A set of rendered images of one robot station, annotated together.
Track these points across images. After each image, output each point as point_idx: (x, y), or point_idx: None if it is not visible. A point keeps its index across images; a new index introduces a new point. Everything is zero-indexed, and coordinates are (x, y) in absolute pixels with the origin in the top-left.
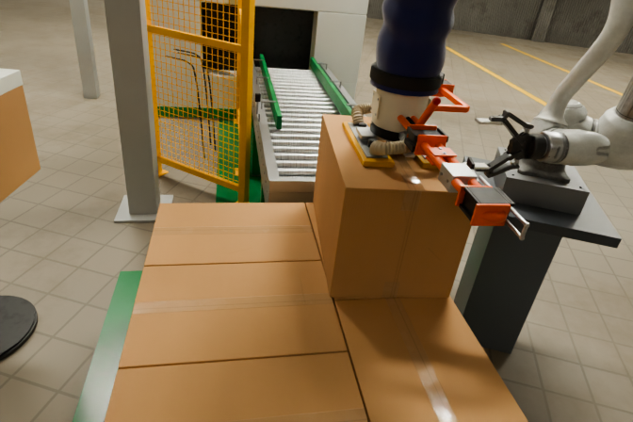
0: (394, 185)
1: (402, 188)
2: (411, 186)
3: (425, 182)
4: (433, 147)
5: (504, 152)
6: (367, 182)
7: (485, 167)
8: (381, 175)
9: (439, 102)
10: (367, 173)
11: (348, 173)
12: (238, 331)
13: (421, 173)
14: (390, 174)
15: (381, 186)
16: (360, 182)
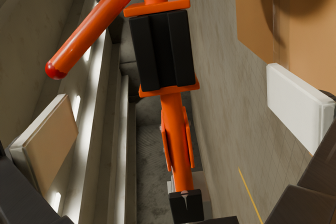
0: (262, 43)
1: (268, 62)
2: (276, 54)
3: (295, 39)
4: (161, 116)
5: (285, 190)
6: (247, 26)
7: (308, 148)
8: None
9: (57, 79)
10: None
11: None
12: None
13: None
14: None
15: (254, 43)
16: (243, 25)
